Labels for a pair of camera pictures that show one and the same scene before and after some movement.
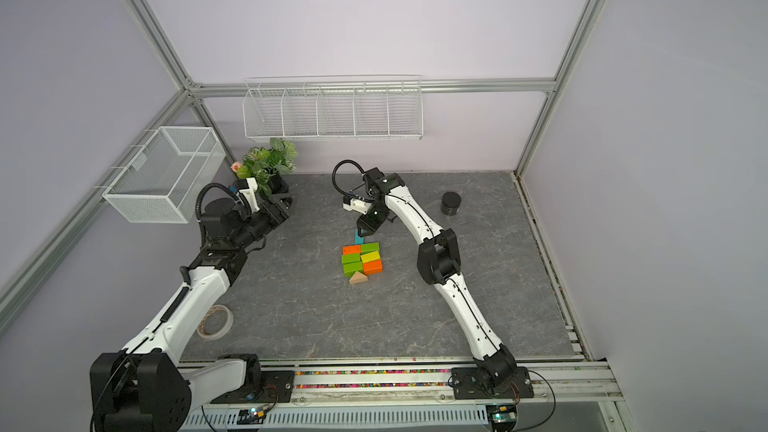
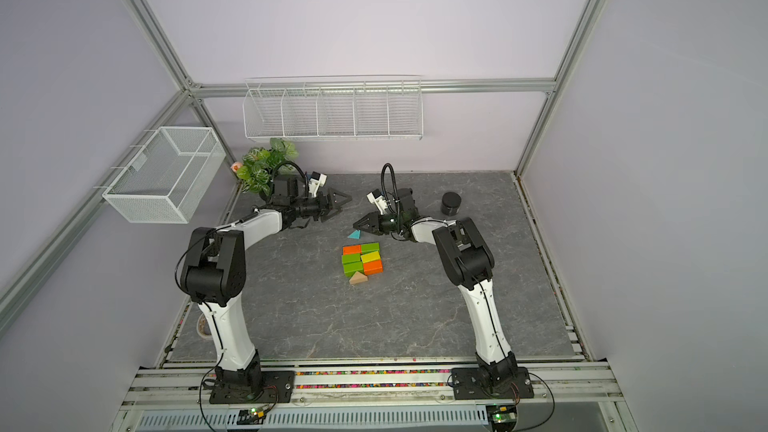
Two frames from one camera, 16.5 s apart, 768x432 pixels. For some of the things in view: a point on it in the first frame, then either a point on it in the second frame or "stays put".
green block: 368,248 stays put
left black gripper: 279,207 → 324,207
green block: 353,257 stays put
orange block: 373,267 stays put
